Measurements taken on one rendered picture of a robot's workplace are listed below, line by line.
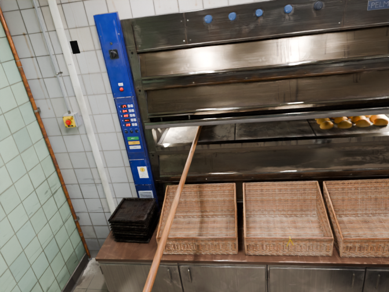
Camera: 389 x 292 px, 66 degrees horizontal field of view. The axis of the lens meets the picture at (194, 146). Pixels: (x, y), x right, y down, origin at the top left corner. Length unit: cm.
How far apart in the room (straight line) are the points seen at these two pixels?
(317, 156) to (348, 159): 21
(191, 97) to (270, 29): 67
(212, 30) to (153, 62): 44
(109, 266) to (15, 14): 186
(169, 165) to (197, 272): 81
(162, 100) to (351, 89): 126
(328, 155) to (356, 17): 91
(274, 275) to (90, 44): 199
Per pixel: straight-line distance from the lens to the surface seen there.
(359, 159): 242
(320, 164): 236
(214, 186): 237
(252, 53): 204
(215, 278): 228
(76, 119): 242
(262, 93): 209
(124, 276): 246
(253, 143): 222
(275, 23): 204
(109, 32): 215
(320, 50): 209
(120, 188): 263
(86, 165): 264
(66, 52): 233
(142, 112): 224
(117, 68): 217
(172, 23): 207
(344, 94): 218
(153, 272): 129
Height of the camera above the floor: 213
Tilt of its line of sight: 25 degrees down
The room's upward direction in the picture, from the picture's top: 8 degrees counter-clockwise
